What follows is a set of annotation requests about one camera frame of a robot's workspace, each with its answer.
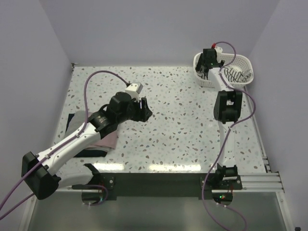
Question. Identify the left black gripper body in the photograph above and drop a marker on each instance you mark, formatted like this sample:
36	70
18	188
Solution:
134	112

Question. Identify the black white striped tank top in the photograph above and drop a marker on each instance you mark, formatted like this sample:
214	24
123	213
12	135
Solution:
238	72

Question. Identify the navy folded tank top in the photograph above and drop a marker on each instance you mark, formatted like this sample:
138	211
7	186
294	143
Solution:
90	152

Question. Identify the white plastic basket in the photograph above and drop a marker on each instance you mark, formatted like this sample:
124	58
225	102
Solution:
237	58

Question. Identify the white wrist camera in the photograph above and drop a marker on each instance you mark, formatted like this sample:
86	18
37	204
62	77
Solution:
134	89
218	49

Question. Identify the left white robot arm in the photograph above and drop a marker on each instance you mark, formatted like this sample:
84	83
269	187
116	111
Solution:
39	170

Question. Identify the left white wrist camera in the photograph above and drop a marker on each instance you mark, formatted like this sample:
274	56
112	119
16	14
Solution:
134	89

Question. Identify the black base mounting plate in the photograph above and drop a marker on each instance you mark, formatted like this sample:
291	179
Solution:
157	184

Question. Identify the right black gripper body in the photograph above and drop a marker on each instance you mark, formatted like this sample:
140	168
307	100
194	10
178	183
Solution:
222	62

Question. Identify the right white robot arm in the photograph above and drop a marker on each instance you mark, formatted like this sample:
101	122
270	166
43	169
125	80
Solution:
227	110

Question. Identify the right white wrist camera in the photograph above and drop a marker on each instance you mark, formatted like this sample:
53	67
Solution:
218	49

